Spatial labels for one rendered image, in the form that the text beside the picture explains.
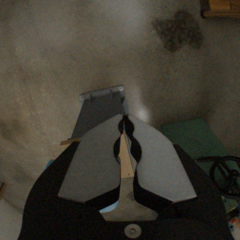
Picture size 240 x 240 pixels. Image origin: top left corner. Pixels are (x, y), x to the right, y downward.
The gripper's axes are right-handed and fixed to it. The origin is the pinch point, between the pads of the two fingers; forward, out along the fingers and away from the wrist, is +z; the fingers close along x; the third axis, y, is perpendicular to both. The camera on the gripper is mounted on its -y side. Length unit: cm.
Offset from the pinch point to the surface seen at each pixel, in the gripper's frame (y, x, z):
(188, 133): 66, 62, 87
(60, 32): -9, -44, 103
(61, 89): 37, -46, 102
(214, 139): 62, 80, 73
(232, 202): 56, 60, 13
